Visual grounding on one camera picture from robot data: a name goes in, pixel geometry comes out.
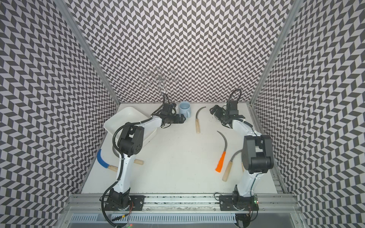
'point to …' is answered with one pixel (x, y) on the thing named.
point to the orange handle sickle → (219, 166)
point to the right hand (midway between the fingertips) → (213, 114)
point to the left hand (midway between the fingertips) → (181, 119)
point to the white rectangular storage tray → (115, 124)
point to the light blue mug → (185, 109)
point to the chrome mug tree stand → (160, 79)
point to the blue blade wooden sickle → (102, 162)
